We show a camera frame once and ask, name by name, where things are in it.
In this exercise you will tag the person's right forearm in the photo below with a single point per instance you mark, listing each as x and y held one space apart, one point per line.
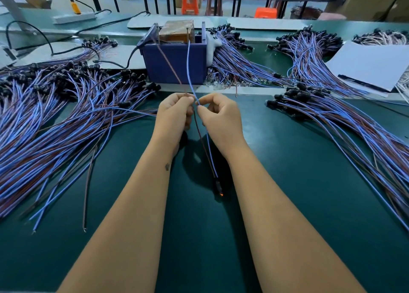
294 229

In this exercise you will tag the white flat mat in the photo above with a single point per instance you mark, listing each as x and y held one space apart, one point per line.
268 24
174 22
118 56

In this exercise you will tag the person's left hand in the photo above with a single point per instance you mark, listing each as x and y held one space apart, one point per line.
171 120

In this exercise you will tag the orange plug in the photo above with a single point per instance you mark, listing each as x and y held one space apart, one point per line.
75 8

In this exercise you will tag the person's right hand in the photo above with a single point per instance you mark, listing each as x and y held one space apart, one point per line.
223 125

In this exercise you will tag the white paper sheet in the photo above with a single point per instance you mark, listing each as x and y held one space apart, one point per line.
372 65

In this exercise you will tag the brown cardboard block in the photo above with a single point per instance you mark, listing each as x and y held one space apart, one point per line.
176 32

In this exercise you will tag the white plastic device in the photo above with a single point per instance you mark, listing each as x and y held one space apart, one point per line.
5 56

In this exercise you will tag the white power strip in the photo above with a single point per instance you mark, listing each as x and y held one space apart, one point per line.
74 18

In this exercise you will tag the grey metal pole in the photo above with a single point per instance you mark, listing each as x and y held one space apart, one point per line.
11 1

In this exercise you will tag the person's left forearm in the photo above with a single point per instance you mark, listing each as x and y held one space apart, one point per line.
121 229

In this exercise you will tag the black pen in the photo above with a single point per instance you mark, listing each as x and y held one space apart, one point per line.
363 83

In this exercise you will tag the pink plastic stool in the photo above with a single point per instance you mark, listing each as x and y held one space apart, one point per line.
332 16

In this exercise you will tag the blue plastic tester box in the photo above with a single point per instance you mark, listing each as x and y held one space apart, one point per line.
172 65

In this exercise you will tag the open cardboard box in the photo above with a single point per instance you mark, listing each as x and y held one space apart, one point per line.
37 3

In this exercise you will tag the orange plastic stool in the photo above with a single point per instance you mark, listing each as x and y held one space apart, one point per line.
266 13
190 2

